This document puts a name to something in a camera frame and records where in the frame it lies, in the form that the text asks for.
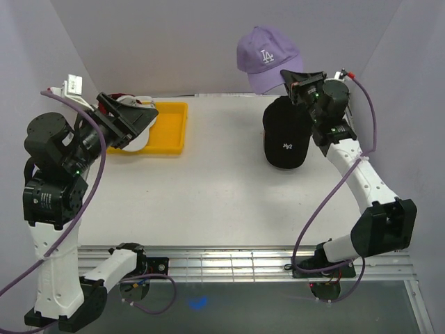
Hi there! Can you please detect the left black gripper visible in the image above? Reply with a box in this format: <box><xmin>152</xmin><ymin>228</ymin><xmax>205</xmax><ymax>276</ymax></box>
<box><xmin>64</xmin><ymin>91</ymin><xmax>159</xmax><ymax>173</ymax></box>

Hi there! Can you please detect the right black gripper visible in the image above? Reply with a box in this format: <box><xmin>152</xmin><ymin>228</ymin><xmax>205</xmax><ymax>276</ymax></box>
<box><xmin>278</xmin><ymin>70</ymin><xmax>325</xmax><ymax>124</ymax></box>

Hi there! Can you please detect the purple baseball cap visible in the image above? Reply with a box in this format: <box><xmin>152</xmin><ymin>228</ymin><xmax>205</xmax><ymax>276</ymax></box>
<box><xmin>236</xmin><ymin>26</ymin><xmax>304</xmax><ymax>95</ymax></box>

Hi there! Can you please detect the black baseball cap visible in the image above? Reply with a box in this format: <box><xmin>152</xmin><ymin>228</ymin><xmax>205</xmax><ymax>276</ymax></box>
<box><xmin>262</xmin><ymin>96</ymin><xmax>312</xmax><ymax>170</ymax></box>

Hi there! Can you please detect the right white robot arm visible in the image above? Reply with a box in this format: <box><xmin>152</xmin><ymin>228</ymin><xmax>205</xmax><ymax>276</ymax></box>
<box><xmin>281</xmin><ymin>70</ymin><xmax>417</xmax><ymax>276</ymax></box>

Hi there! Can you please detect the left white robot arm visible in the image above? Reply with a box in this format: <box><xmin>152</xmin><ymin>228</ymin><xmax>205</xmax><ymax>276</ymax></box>
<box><xmin>22</xmin><ymin>93</ymin><xmax>159</xmax><ymax>333</ymax></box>

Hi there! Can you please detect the white baseball cap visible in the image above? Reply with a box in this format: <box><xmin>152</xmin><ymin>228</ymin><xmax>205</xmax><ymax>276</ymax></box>
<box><xmin>117</xmin><ymin>95</ymin><xmax>159</xmax><ymax>152</ymax></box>

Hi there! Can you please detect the red baseball cap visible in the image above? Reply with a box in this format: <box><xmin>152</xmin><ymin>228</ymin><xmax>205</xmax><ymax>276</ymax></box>
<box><xmin>108</xmin><ymin>93</ymin><xmax>136</xmax><ymax>104</ymax></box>

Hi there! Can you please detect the yellow plastic bin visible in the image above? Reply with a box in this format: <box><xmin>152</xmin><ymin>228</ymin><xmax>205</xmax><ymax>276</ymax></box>
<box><xmin>107</xmin><ymin>102</ymin><xmax>188</xmax><ymax>156</ymax></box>

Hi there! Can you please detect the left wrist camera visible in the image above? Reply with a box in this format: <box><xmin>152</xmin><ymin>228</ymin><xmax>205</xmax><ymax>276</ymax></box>
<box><xmin>47</xmin><ymin>74</ymin><xmax>88</xmax><ymax>106</ymax></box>

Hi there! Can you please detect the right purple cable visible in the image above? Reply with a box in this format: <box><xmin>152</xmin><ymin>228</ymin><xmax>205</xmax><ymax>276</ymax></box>
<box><xmin>291</xmin><ymin>71</ymin><xmax>376</xmax><ymax>303</ymax></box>

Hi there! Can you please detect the purple cable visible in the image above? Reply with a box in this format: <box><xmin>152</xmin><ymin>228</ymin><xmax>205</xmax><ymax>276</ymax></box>
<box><xmin>0</xmin><ymin>89</ymin><xmax>177</xmax><ymax>330</ymax></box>
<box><xmin>291</xmin><ymin>71</ymin><xmax>376</xmax><ymax>303</ymax></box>

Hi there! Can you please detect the aluminium rail frame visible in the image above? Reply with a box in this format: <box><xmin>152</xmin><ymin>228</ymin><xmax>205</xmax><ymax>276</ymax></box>
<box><xmin>40</xmin><ymin>245</ymin><xmax>418</xmax><ymax>283</ymax></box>

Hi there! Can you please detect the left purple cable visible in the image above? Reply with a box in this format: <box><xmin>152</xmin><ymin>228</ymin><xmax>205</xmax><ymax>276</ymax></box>
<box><xmin>0</xmin><ymin>89</ymin><xmax>177</xmax><ymax>330</ymax></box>

